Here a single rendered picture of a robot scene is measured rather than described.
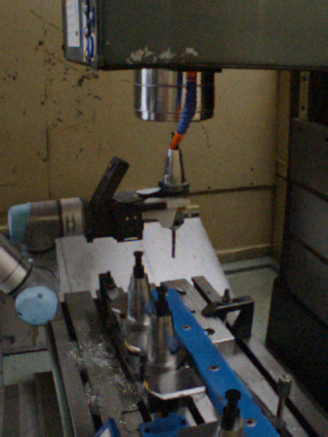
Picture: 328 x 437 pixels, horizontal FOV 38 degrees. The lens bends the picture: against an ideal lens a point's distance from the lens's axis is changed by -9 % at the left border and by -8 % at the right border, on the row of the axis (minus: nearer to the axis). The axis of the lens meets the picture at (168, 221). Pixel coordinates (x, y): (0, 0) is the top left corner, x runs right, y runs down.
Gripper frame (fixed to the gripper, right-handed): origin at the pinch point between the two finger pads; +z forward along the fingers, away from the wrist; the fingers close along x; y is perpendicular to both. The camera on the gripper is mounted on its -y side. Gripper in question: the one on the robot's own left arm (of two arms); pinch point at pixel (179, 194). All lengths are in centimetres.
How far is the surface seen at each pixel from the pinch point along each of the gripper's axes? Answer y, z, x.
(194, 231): 49, 38, -93
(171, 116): -17.7, -3.9, 7.1
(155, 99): -21.0, -6.4, 5.7
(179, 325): 7.1, -12.0, 35.6
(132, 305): 4.8, -17.9, 31.9
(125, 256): 52, 7, -85
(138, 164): 20, 17, -101
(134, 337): 8.1, -18.7, 35.6
